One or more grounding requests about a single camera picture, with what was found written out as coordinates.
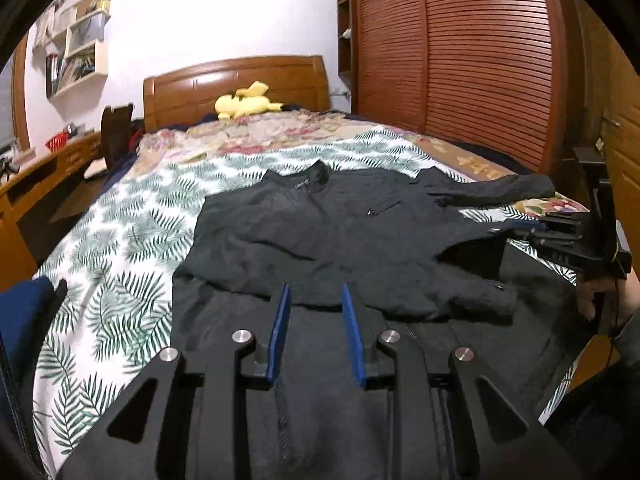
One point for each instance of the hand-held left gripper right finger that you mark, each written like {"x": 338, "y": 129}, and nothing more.
{"x": 353, "y": 332}

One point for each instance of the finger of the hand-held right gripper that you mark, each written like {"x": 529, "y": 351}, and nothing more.
{"x": 550, "y": 225}
{"x": 555, "y": 252}

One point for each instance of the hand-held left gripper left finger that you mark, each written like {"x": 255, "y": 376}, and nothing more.
{"x": 278, "y": 330}

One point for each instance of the black jacket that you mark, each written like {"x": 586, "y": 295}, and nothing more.
{"x": 320, "y": 245}

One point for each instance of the person's right hand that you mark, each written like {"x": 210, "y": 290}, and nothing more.
{"x": 590, "y": 300}

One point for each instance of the dark grey garment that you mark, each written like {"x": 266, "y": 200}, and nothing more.
{"x": 325, "y": 410}

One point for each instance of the wooden door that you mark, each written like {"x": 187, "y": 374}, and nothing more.
{"x": 622, "y": 135}

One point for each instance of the bed with leaf-print cover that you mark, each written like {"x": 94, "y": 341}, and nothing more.
{"x": 125, "y": 270}

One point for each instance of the wooden louvered wardrobe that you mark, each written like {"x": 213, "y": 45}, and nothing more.
{"x": 475, "y": 50}

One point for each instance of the floral blanket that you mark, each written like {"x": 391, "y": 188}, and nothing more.
{"x": 280, "y": 132}

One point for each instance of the yellow plush toy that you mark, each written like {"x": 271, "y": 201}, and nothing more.
{"x": 245, "y": 104}

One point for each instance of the dark brown chair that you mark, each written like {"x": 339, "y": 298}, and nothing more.
{"x": 116, "y": 135}

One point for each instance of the wooden headboard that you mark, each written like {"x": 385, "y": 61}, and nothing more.
{"x": 200, "y": 85}

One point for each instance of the wooden desk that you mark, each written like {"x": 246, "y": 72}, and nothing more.
{"x": 35, "y": 180}

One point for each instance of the red basket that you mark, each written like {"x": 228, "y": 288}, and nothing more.
{"x": 57, "y": 141}

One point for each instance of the open wooden shelf unit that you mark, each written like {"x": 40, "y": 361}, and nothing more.
{"x": 344, "y": 20}

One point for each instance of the wall power outlet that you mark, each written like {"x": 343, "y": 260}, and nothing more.
{"x": 339, "y": 92}

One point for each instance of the cream wall shelf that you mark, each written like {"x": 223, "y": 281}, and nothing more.
{"x": 80, "y": 50}

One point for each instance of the wooden window frame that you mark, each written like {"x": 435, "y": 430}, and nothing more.
{"x": 20, "y": 100}

